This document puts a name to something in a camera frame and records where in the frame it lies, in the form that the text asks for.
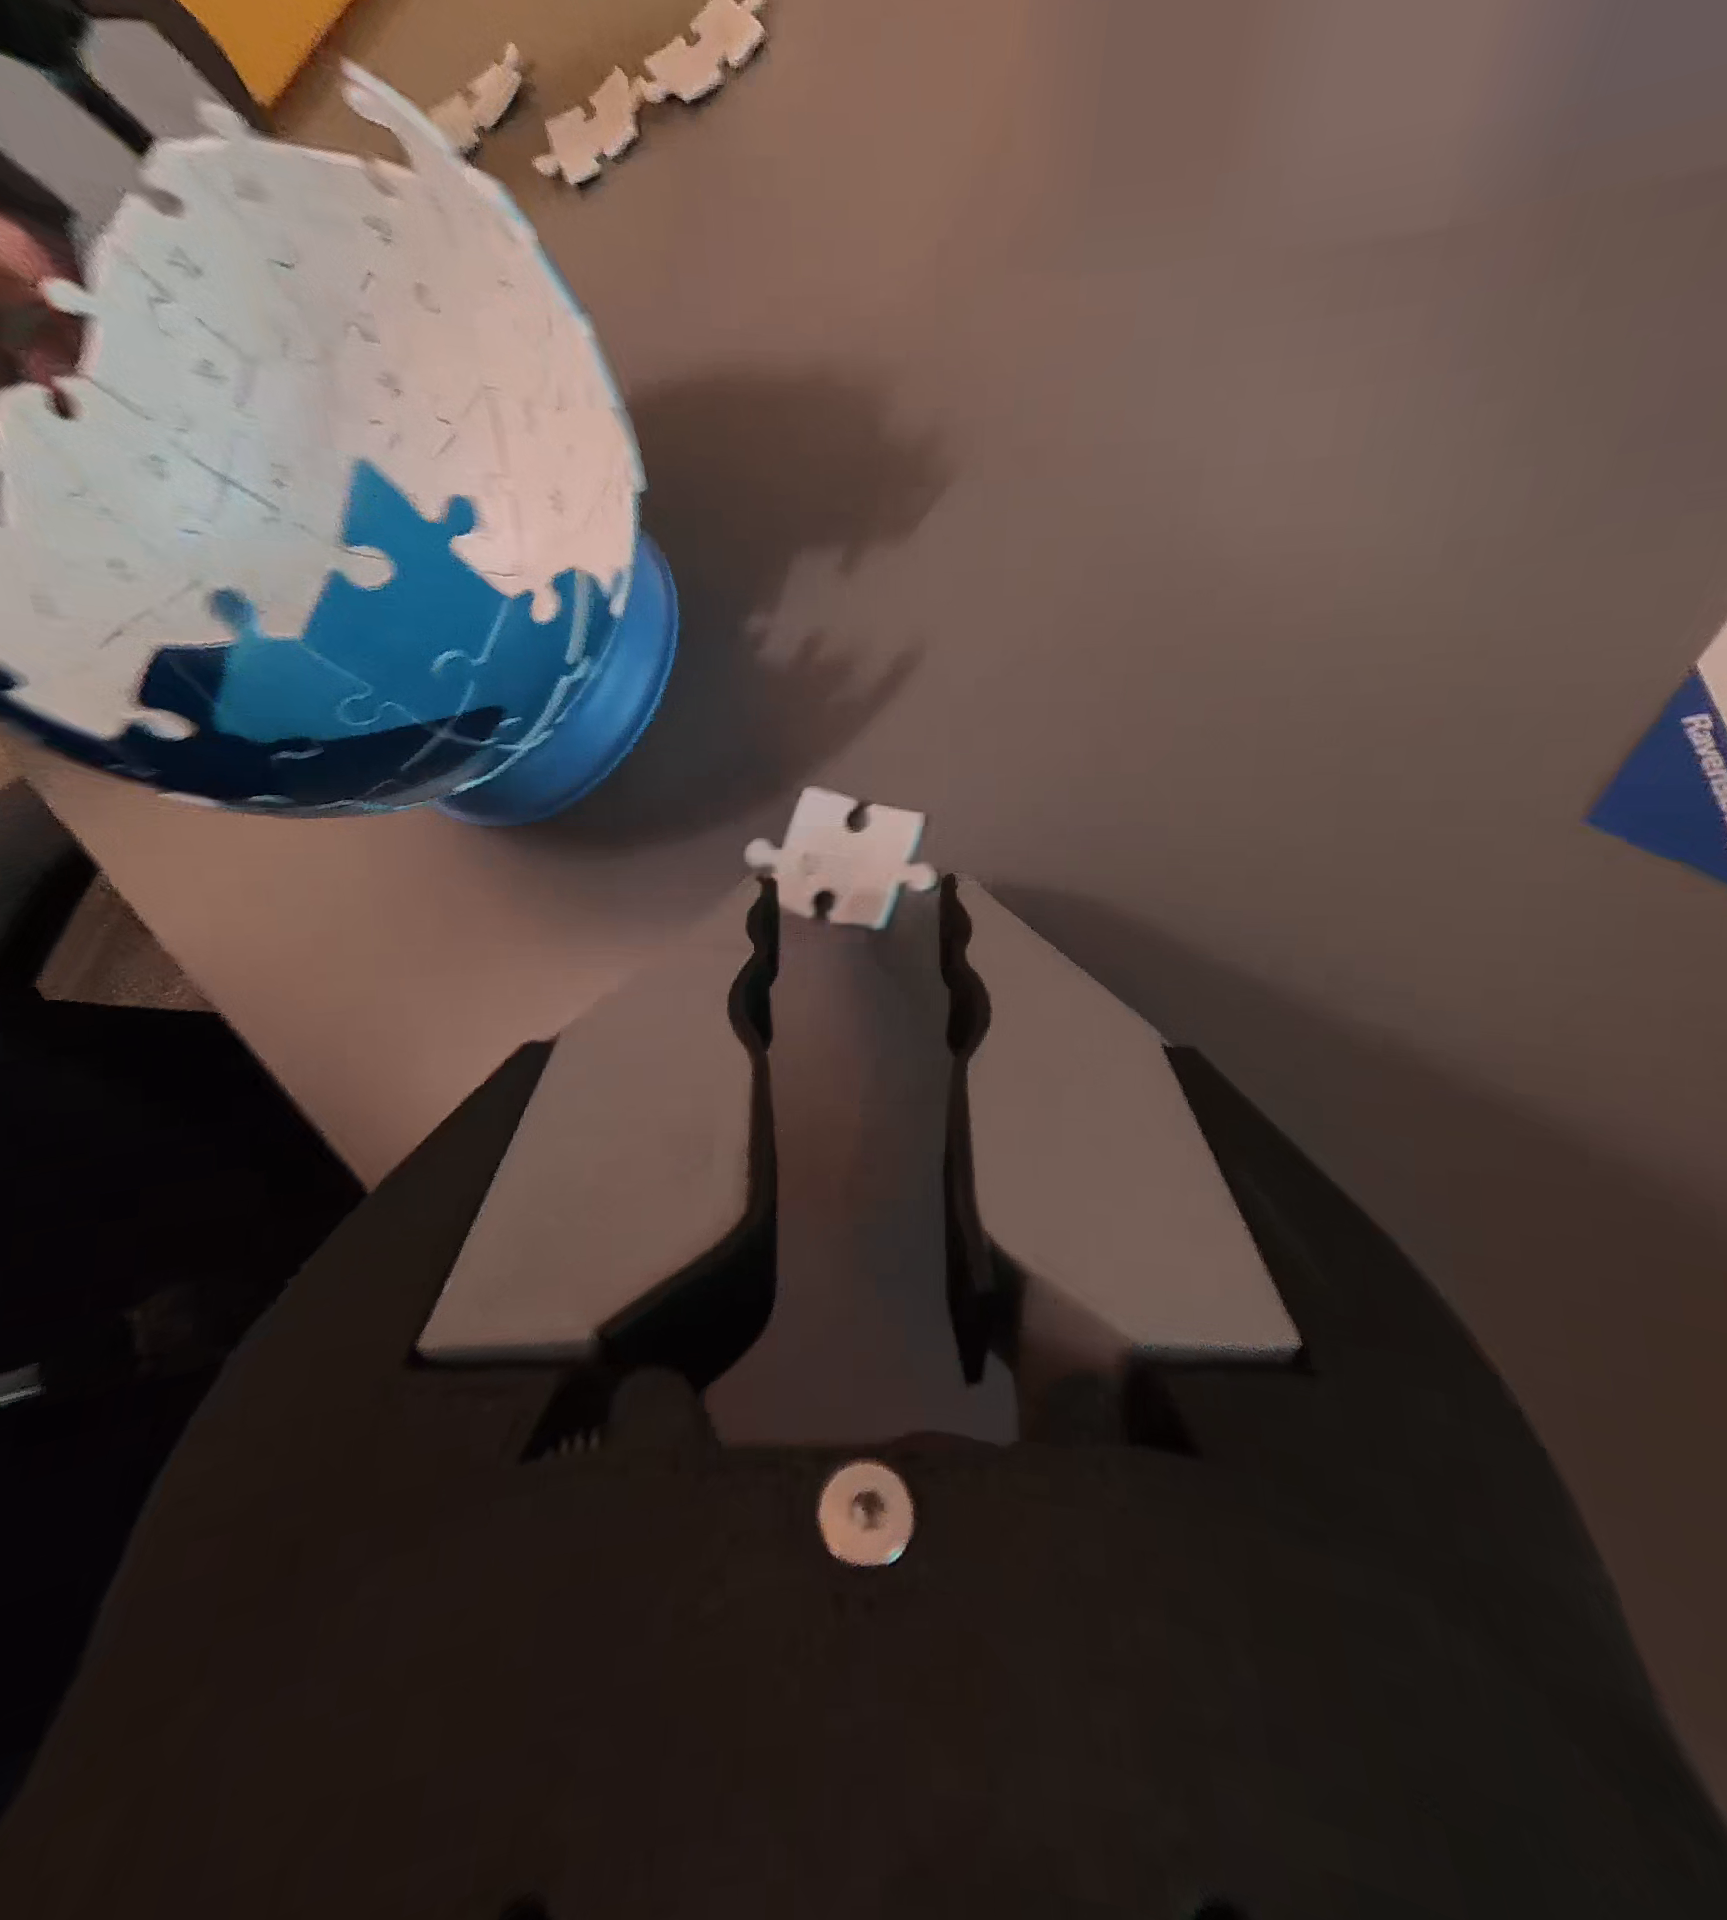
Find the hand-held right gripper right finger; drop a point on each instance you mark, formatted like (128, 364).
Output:
(1104, 1184)

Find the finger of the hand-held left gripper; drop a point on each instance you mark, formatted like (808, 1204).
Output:
(52, 150)
(188, 75)

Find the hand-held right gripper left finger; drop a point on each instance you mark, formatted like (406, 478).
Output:
(594, 1201)

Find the blue puzzle ball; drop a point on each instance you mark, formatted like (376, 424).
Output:
(278, 374)

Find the group of white puzzle pieces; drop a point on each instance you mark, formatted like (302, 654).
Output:
(594, 134)

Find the white puzzle piece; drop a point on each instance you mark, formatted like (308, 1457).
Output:
(848, 855)

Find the blue ball stand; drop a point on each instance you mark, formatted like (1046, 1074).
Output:
(608, 704)

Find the yellow plastic bin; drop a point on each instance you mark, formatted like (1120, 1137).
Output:
(262, 38)

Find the person's dark clothing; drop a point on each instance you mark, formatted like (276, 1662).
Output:
(82, 1350)

